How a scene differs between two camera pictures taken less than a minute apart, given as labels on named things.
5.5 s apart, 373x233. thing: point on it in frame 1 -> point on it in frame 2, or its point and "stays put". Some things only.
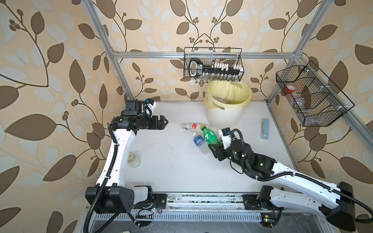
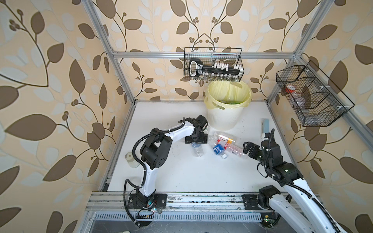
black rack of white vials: [216, 70] stays put
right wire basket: [315, 100] stays put
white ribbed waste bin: [225, 119] stays put
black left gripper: [154, 126] -> [203, 139]
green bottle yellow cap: [210, 136] -> [232, 103]
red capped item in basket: [290, 89] stays put
